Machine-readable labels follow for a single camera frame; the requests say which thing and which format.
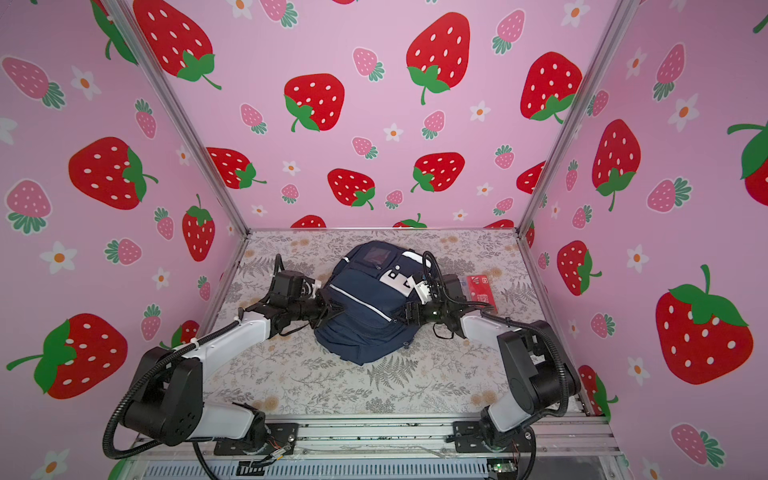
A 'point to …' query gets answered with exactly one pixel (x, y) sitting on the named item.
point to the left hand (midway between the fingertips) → (349, 305)
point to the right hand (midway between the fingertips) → (397, 312)
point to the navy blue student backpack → (366, 282)
